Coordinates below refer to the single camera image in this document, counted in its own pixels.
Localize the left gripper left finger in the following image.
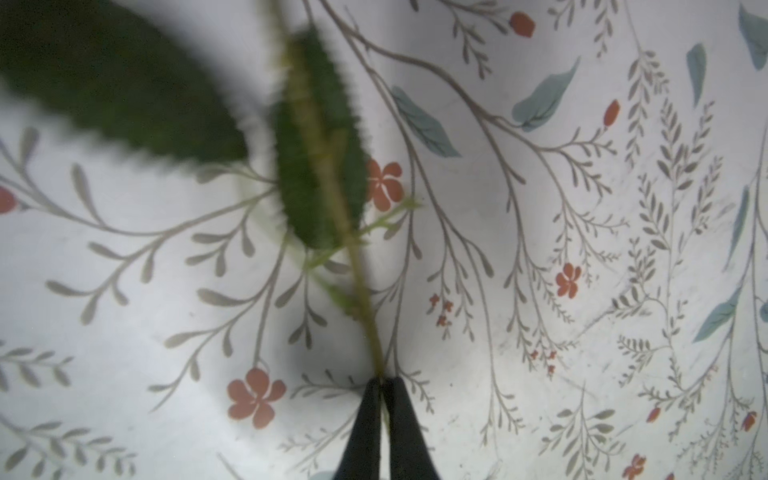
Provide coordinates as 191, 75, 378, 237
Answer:
333, 377, 382, 480

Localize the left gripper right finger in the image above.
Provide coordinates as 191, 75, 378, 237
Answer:
383, 377, 440, 480

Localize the magenta rosebud stem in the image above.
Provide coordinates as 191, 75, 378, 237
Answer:
1, 1, 387, 377

